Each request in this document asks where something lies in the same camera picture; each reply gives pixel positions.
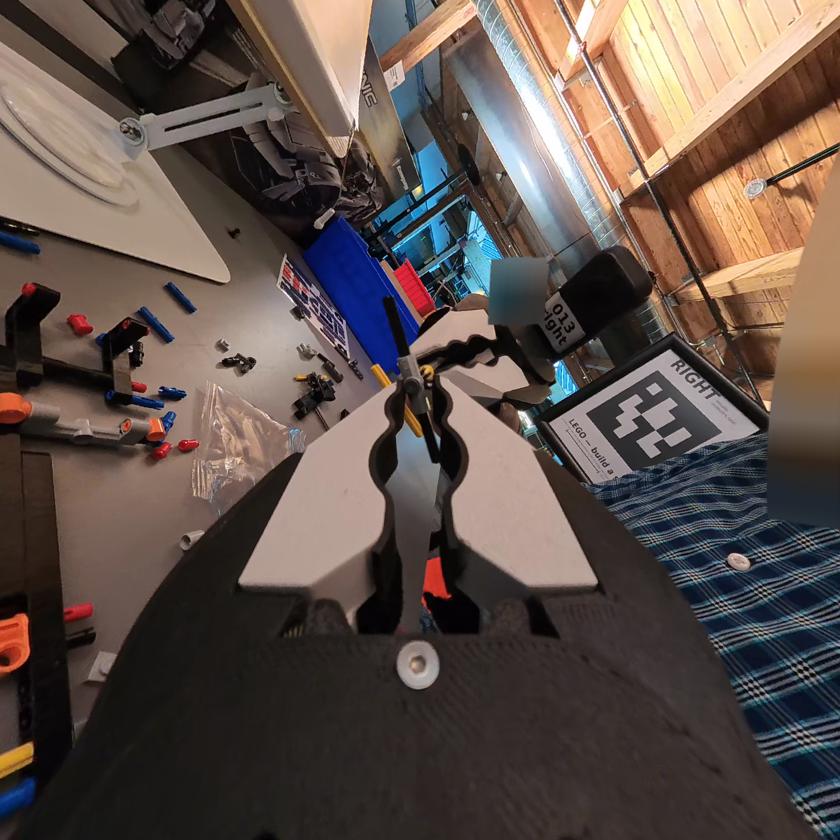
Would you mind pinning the red plastic bin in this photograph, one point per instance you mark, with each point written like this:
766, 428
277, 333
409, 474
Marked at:
417, 289

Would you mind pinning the black lego frame assembly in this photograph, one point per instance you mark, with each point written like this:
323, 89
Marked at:
39, 367

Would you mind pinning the black lego set box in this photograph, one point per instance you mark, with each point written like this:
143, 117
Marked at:
308, 177

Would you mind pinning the black lego axle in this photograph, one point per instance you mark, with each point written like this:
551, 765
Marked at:
394, 328

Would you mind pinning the lego sticker sheet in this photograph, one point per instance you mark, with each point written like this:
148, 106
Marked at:
315, 308

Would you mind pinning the clear plastic zip bag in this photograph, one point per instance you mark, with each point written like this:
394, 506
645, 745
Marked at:
236, 446

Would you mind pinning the black pipe ceiling light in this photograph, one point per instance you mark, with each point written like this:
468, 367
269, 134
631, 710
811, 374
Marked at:
754, 189

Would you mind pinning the silver ventilation duct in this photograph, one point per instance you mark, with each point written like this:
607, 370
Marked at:
525, 131

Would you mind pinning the person's torso in plaid shirt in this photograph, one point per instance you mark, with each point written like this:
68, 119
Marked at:
754, 623

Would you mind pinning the framed marker sign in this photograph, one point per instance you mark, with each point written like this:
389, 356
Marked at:
656, 420

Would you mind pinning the light grey lego connector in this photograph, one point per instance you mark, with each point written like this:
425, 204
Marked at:
192, 539

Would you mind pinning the instruction booklet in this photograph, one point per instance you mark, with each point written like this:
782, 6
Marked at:
328, 52

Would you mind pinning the black lego rack assembly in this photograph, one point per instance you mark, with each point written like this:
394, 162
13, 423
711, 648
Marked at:
313, 394

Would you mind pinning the orange cloth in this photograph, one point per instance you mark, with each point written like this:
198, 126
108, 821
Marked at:
436, 577

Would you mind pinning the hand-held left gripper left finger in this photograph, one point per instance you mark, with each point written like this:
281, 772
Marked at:
315, 525

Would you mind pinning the white book stand wooden board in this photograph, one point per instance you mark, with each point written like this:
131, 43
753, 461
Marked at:
98, 216

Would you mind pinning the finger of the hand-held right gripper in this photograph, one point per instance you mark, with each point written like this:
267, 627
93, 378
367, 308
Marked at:
492, 384
459, 331

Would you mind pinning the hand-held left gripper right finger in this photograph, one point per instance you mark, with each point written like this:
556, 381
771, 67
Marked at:
525, 525

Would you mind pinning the blue plastic bin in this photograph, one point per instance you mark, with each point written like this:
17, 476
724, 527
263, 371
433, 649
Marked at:
354, 275

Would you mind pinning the grey lego axle connector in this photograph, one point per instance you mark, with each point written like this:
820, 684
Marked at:
410, 377

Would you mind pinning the yellow lego pin connector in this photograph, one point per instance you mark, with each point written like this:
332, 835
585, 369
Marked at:
428, 373

